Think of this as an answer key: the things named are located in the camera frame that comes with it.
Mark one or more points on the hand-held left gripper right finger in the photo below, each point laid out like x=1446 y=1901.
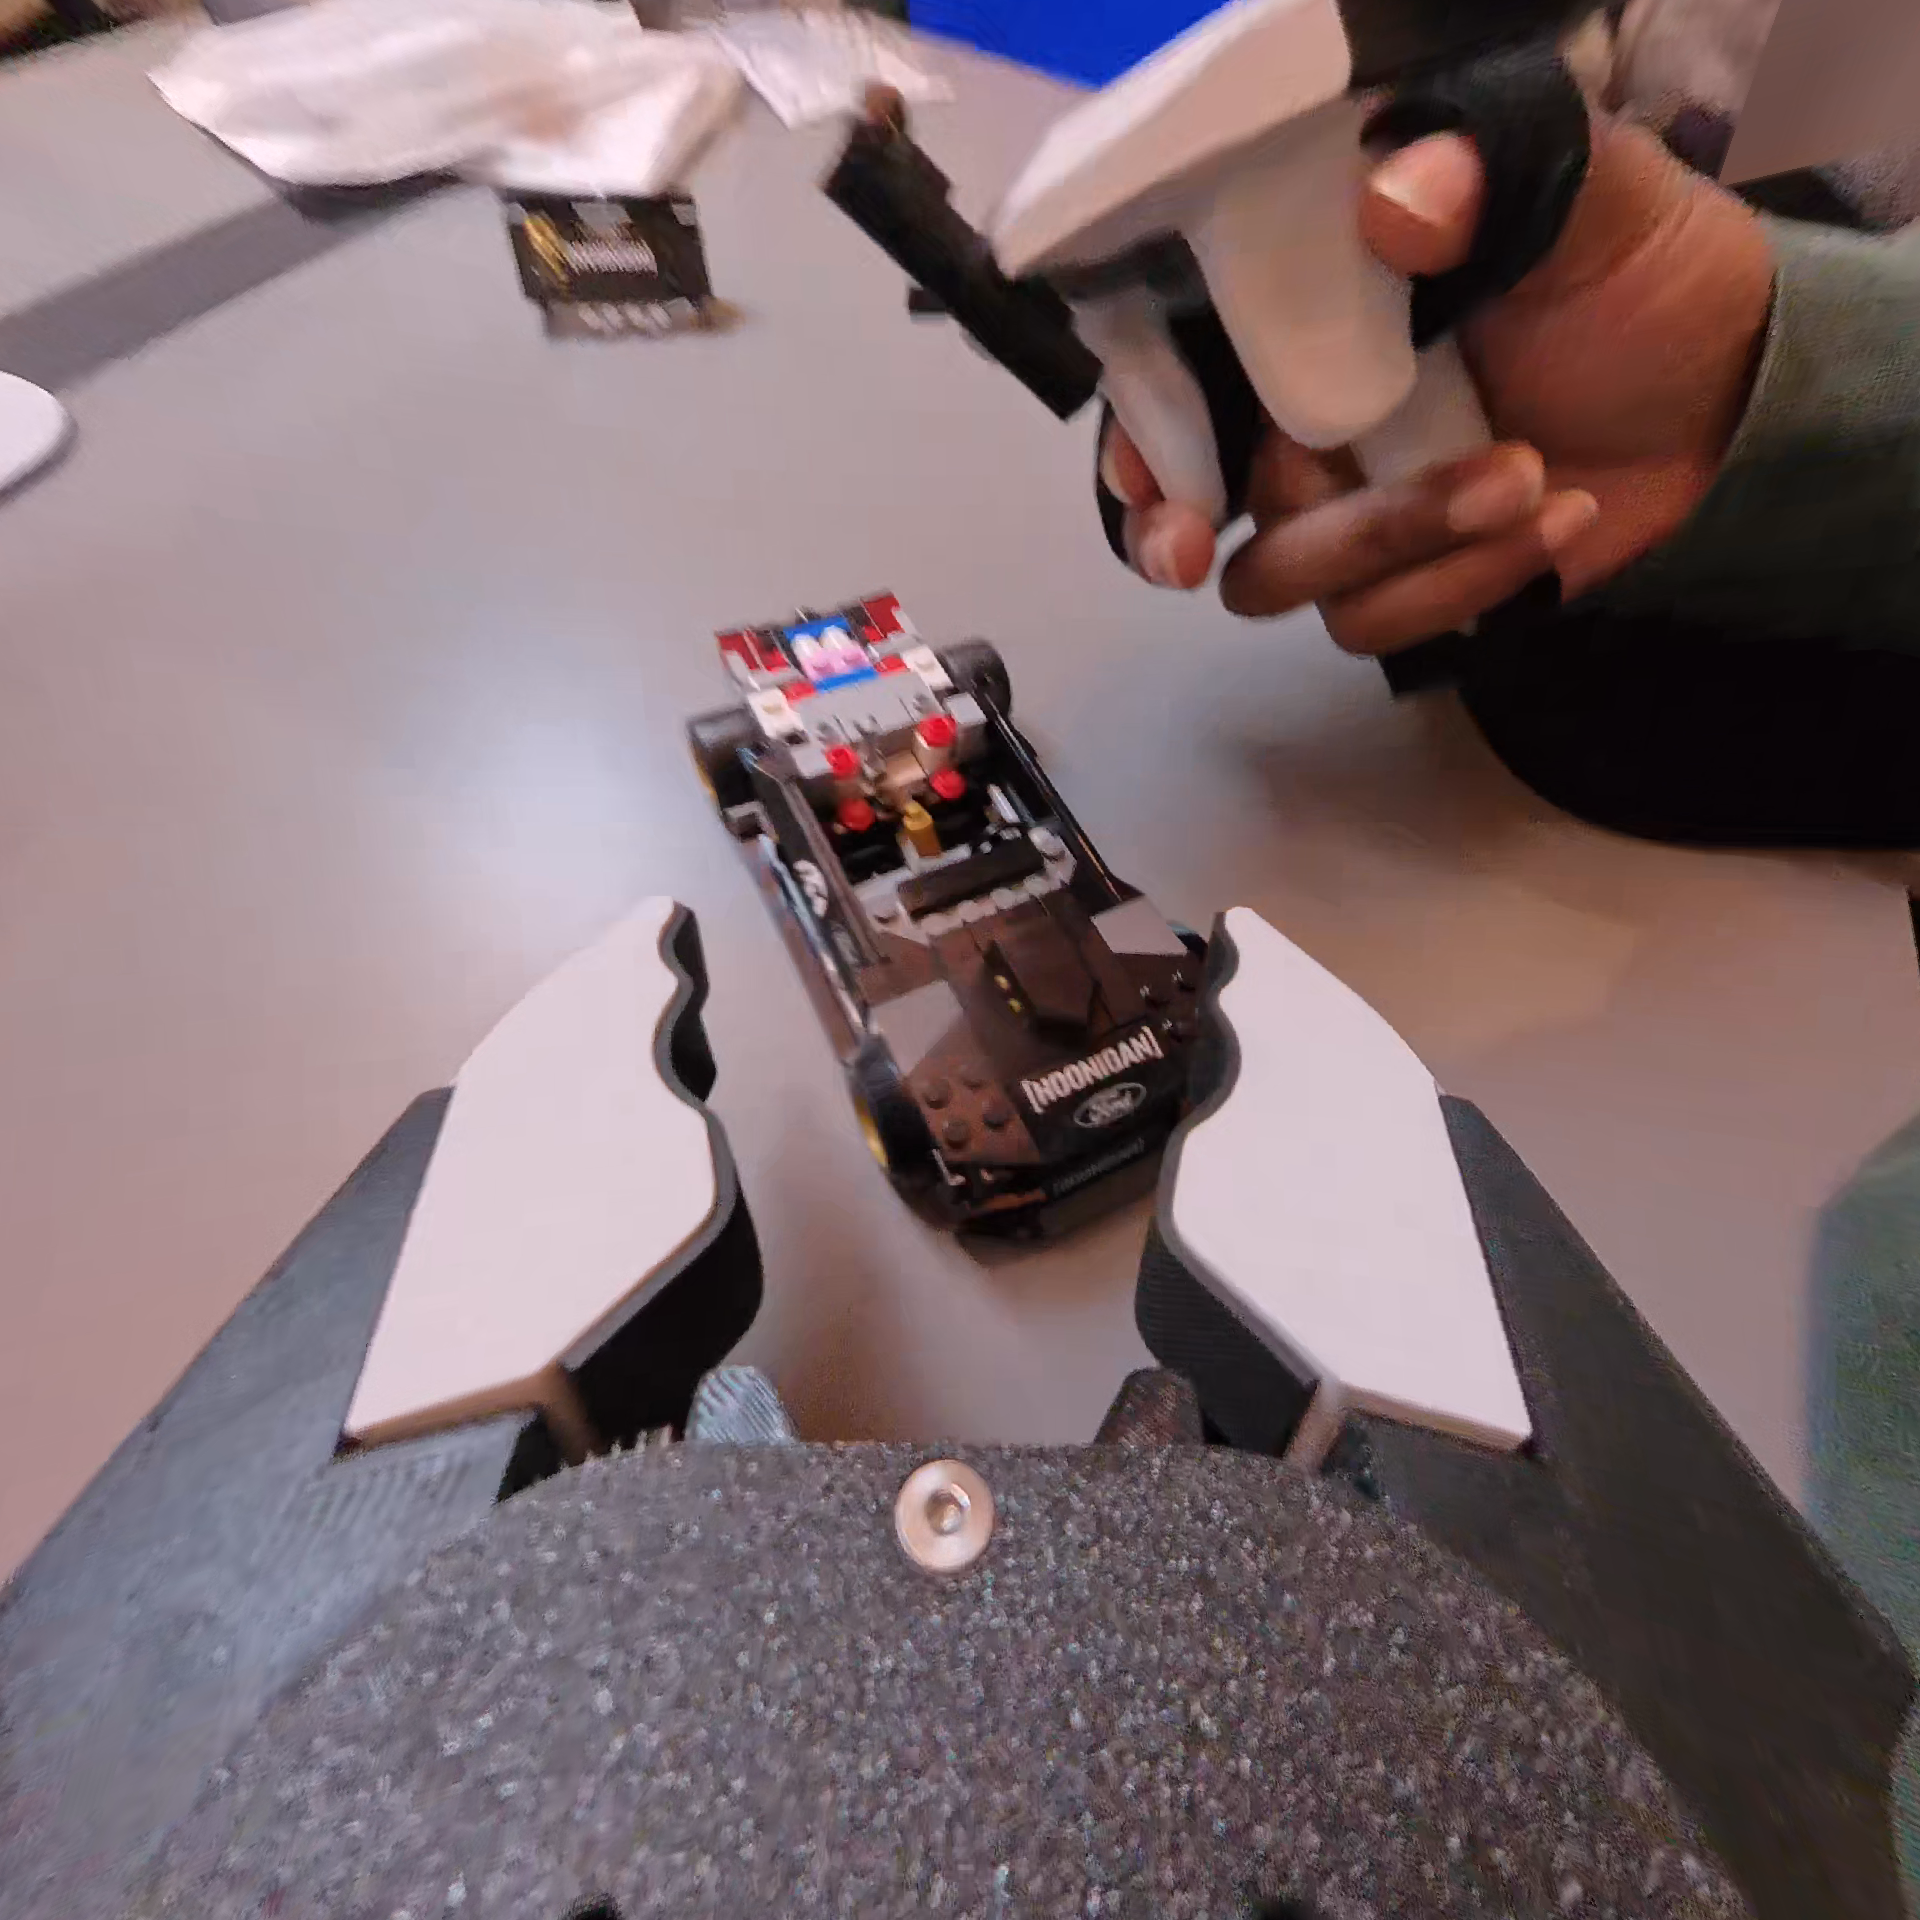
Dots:
x=1336 y=1218

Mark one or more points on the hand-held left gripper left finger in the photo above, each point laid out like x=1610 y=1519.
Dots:
x=539 y=1202

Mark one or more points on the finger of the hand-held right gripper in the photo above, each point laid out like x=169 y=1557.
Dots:
x=961 y=257
x=1186 y=135

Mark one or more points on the black lego car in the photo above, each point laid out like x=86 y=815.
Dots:
x=961 y=901

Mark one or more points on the person's right forearm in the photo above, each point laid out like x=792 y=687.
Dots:
x=1786 y=451

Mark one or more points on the black printed lego plate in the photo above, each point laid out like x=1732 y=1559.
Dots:
x=611 y=257

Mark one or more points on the person's right hand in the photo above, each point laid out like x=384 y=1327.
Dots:
x=1562 y=393

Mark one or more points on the blue plastic bin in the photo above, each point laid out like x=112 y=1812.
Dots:
x=1065 y=31

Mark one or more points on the crumpled white paper bags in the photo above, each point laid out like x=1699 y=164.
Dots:
x=451 y=85

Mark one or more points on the black textured pad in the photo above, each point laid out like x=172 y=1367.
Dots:
x=1710 y=751

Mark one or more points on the white booklet stand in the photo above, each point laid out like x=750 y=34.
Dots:
x=26 y=429

